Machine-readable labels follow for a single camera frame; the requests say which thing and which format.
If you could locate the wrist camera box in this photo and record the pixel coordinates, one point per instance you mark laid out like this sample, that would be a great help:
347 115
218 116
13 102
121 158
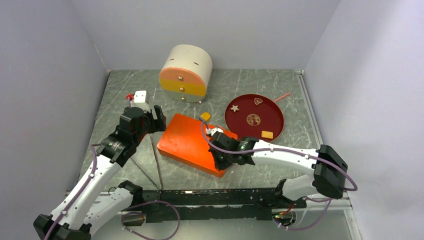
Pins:
139 99
211 131

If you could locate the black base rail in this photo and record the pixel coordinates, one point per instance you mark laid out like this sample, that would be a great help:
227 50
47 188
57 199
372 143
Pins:
169 205

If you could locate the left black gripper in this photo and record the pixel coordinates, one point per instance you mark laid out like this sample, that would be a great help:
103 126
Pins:
157 124

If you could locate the orange box lid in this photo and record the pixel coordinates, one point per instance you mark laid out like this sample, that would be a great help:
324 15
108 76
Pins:
182 141

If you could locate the yellow rectangular biscuit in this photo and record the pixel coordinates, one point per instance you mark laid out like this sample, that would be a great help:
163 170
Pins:
267 135

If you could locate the round mini drawer cabinet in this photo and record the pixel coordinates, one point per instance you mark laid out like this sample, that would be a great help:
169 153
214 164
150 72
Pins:
186 73

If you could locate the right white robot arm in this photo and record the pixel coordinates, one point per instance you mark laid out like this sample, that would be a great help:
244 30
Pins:
323 170

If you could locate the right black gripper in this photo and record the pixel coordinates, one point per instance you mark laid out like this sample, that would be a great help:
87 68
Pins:
218 164

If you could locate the yellow sponge cube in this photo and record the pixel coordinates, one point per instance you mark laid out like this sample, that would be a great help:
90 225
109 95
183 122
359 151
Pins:
205 116

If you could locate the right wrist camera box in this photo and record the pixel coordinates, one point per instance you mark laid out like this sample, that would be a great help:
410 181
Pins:
211 131

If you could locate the orange pen far right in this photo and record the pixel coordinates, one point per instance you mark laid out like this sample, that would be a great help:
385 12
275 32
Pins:
282 97

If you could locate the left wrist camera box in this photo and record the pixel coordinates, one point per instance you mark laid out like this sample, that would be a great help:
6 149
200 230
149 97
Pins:
139 99

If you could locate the dark red round plate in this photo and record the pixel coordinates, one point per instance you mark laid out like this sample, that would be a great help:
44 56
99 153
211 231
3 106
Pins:
252 119

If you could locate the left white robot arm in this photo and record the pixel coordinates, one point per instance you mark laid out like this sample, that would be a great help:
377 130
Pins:
78 217

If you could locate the brown heart cookie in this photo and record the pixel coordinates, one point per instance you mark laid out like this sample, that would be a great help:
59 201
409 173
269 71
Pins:
258 101

